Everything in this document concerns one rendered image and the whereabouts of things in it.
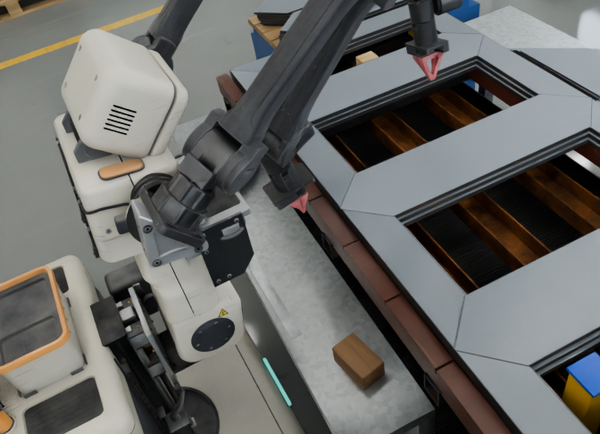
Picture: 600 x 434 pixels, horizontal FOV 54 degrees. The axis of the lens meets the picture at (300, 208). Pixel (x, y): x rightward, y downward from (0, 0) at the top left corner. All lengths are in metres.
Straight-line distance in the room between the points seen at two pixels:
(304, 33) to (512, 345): 0.66
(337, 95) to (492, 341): 0.91
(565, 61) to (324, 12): 1.23
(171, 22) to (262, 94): 0.42
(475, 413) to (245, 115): 0.63
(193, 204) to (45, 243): 2.09
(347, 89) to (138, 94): 0.92
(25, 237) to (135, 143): 2.10
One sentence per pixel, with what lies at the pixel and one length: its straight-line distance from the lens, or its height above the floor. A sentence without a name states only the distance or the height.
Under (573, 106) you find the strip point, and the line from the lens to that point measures 1.71.
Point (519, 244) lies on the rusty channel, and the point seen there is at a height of 0.68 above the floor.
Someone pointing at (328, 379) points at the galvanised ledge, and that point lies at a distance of 1.32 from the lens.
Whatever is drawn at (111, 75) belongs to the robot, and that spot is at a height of 1.38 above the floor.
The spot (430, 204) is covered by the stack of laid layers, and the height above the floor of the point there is 0.84.
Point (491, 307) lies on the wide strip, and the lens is 1.20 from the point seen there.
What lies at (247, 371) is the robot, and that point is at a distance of 1.84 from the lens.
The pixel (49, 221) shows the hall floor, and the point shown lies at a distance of 3.10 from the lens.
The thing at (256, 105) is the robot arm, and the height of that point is 1.32.
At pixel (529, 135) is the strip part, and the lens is 1.59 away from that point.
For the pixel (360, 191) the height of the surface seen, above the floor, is 0.85.
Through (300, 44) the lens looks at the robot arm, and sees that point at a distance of 0.89.
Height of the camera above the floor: 1.81
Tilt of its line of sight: 43 degrees down
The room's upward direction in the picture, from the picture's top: 12 degrees counter-clockwise
